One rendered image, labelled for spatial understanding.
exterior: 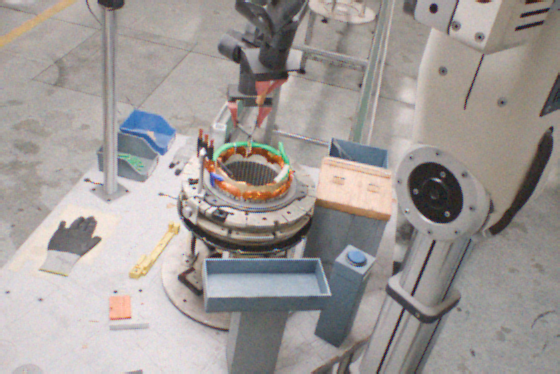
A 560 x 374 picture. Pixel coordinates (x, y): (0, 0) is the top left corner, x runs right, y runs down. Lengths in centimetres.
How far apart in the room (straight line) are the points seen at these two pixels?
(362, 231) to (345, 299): 20
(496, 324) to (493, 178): 213
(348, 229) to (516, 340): 156
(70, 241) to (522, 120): 122
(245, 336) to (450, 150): 63
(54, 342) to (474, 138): 103
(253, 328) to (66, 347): 44
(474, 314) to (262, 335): 178
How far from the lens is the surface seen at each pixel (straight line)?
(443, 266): 105
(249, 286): 126
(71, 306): 154
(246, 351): 133
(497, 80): 78
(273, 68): 120
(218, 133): 144
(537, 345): 298
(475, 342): 283
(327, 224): 151
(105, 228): 174
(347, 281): 137
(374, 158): 175
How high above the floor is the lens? 191
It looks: 36 degrees down
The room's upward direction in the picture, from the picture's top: 11 degrees clockwise
